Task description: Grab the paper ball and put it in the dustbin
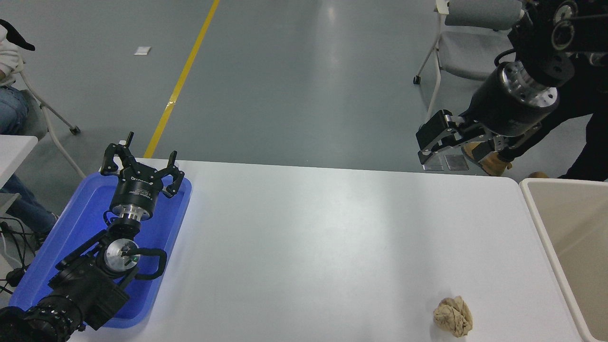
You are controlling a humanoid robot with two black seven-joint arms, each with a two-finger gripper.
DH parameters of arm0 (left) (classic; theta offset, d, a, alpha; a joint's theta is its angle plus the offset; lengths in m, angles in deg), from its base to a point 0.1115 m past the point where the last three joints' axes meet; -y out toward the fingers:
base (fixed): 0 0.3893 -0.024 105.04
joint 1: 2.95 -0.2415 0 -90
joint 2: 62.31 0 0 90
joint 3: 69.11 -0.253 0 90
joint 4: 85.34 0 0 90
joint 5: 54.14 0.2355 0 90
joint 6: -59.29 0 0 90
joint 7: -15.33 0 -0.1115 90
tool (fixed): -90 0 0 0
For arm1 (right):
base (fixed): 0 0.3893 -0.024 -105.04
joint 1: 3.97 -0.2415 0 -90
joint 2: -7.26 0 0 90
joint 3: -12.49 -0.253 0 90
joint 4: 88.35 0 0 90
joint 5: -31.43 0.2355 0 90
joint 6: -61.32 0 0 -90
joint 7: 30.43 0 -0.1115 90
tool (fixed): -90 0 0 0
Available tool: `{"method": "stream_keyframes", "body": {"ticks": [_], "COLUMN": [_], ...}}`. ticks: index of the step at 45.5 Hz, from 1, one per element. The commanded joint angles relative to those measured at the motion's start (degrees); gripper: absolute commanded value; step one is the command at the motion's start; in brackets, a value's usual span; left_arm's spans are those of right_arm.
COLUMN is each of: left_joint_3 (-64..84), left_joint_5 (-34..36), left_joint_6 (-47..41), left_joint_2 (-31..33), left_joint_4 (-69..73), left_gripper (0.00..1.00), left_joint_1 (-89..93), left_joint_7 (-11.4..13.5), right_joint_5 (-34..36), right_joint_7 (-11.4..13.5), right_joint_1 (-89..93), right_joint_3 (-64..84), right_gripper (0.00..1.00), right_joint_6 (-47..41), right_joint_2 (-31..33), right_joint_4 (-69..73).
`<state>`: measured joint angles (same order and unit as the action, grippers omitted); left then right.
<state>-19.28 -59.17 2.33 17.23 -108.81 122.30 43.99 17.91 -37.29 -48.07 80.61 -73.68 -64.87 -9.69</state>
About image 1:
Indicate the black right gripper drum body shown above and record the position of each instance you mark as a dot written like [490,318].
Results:
[498,109]

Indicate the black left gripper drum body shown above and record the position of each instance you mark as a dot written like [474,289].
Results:
[135,192]

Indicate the tan paper ball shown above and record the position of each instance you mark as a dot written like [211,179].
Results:
[453,317]

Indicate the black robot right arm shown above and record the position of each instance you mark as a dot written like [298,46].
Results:
[541,52]

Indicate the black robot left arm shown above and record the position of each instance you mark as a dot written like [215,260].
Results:
[90,285]

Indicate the metal floor plate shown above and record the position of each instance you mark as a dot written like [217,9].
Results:
[434,165]
[457,162]

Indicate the blue plastic tray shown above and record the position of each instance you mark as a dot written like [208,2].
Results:
[80,213]

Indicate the white-framed chair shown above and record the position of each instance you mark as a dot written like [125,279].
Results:
[52,135]

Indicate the grey office chair on castors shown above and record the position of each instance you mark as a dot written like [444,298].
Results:
[470,52]

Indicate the small white side table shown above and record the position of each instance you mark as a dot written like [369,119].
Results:
[14,152]

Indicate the person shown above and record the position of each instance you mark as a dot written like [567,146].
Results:
[593,142]
[9,111]

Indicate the large pale bin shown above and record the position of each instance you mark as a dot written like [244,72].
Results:
[570,228]

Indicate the black power plug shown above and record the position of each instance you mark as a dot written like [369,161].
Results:
[15,277]

